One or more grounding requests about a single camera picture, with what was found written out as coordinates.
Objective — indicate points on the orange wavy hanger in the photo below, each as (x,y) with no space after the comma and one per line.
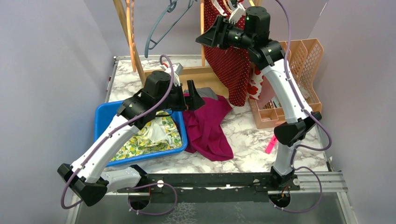
(130,31)

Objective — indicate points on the lemon print skirt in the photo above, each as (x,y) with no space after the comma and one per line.
(160,134)

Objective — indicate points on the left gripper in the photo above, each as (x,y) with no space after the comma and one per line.
(194,100)

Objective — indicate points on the pink marker pen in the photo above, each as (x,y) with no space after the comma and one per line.
(271,145)

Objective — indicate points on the wooden clothes rack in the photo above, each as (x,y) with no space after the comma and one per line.
(203,75)

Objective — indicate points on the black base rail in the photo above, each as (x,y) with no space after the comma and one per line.
(209,188)

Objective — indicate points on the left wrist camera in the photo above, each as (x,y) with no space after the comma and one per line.
(177,68)

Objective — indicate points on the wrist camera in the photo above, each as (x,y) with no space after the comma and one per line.
(237,12)
(177,68)

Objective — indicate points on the peach plastic organizer basket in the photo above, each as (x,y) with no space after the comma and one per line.
(304,59)

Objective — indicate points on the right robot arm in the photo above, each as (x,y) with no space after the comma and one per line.
(271,60)

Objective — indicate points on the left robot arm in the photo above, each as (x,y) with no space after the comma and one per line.
(86,176)

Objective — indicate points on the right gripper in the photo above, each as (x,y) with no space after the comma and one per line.
(214,37)

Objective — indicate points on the red poppy print skirt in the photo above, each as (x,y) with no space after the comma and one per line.
(255,81)

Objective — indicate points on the pink clipboard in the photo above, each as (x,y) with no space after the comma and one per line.
(267,93)

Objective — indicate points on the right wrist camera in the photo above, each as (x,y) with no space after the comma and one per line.
(237,12)

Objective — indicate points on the magenta pleated skirt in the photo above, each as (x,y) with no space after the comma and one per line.
(203,127)

